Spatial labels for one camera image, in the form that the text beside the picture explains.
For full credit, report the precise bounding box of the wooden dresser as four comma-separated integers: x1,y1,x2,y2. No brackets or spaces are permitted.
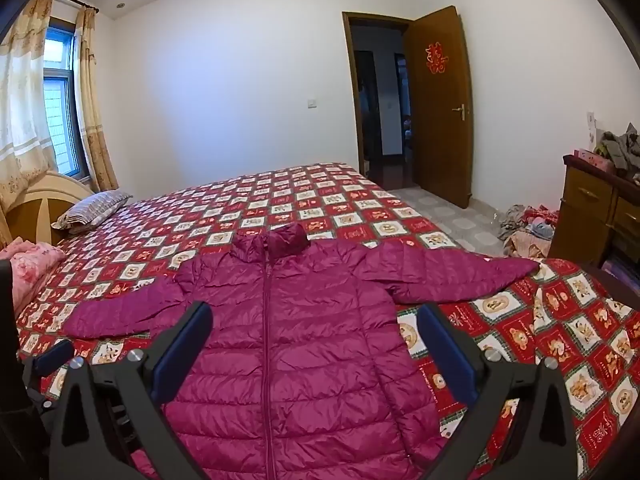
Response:
549,154,640,268

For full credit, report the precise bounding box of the red printed blanket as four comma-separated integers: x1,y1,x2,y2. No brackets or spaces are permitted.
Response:
15,162,640,480

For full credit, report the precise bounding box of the pile of grey clothes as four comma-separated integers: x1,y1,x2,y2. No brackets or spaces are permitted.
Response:
595,124,640,183

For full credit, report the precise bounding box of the brown wooden door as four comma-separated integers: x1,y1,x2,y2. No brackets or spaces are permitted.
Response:
402,6,475,209

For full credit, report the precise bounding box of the wooden headboard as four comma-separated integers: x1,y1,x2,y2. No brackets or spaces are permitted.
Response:
0,170,96,248

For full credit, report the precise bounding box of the purple cloth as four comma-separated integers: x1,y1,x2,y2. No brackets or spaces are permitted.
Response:
602,255,640,291

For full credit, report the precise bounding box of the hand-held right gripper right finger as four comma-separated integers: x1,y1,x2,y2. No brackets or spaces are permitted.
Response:
416,304,578,480

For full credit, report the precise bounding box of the striped pillow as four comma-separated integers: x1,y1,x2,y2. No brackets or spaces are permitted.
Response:
51,190,134,233

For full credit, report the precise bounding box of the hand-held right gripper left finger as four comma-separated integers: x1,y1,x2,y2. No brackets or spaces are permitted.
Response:
48,301,216,480

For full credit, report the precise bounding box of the dark curtain rod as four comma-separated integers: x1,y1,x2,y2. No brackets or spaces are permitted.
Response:
47,0,101,13

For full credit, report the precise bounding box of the pink floral quilt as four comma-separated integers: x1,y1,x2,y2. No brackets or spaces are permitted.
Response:
0,241,67,316

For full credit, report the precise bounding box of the pink box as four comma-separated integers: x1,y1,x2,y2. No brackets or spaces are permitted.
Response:
572,148,617,173

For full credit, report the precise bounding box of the pile of colourful clothes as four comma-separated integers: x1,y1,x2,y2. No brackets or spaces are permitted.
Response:
497,204,562,259

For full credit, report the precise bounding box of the brown door frame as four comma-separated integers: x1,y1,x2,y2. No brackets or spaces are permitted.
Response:
342,11,416,178

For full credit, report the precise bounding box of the red paper door decoration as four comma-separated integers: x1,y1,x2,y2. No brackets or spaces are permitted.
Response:
424,42,447,75

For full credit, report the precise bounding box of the magenta down jacket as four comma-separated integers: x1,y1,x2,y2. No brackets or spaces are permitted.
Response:
61,223,542,480

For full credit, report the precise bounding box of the window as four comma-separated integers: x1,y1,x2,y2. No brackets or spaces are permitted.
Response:
42,17,91,181

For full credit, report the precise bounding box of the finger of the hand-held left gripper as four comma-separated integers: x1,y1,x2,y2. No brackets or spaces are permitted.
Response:
21,338,76,412

